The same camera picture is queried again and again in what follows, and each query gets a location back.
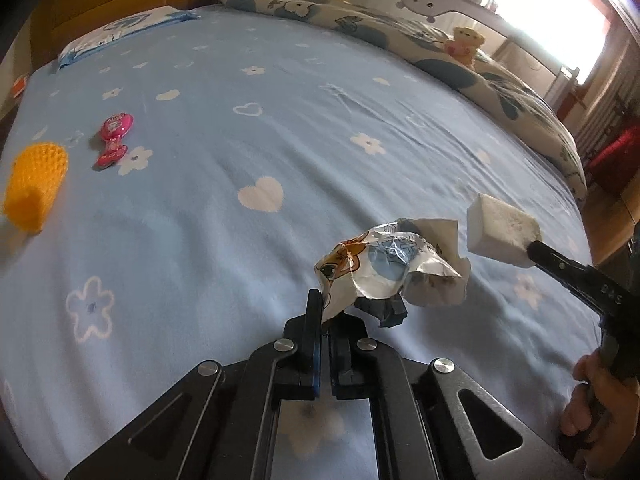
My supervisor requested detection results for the blue patterned white quilt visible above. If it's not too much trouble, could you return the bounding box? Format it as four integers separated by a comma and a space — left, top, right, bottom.
210, 0, 588, 206

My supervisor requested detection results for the white radiator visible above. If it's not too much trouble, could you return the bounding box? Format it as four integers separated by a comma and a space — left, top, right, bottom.
575, 25, 640, 161

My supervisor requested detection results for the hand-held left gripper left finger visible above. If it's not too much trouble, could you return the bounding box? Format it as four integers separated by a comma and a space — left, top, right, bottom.
64, 289, 323, 480

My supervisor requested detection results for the white foam block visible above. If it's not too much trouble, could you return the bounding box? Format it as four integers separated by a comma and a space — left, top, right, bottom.
466, 192, 542, 270

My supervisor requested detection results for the white bed guard rail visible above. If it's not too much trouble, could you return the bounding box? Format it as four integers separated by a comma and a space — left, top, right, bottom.
295, 0, 581, 96

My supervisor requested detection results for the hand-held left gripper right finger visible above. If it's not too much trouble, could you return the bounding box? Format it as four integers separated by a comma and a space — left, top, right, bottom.
327, 310, 586, 480

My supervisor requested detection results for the small teddy bear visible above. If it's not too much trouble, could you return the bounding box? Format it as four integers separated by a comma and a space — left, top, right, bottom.
442, 26, 486, 68

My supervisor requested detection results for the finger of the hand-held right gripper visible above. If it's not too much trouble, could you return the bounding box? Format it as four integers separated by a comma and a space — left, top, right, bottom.
527, 240, 609, 317

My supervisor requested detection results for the red hanging garment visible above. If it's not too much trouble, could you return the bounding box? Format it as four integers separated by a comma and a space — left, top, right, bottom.
587, 127, 640, 196

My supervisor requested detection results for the person's right hand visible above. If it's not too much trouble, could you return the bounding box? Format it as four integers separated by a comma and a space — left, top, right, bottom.
560, 352, 640, 461

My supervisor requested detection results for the foil wrapper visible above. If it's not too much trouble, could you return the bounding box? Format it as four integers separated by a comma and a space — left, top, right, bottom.
314, 217, 472, 328

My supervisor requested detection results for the blue and white pillow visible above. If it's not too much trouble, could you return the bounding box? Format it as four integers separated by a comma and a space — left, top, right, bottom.
57, 10, 201, 68

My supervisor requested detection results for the bed with blue flowered sheet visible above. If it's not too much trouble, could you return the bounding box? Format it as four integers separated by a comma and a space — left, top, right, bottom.
0, 5, 608, 480

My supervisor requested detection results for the orange mesh cylinder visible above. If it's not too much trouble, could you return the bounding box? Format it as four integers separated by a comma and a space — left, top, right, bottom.
2, 142, 68, 233

